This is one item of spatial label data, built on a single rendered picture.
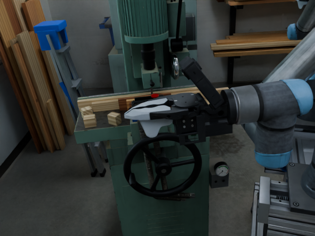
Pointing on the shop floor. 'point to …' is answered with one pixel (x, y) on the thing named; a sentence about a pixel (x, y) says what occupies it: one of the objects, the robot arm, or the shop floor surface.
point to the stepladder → (68, 80)
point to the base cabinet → (140, 208)
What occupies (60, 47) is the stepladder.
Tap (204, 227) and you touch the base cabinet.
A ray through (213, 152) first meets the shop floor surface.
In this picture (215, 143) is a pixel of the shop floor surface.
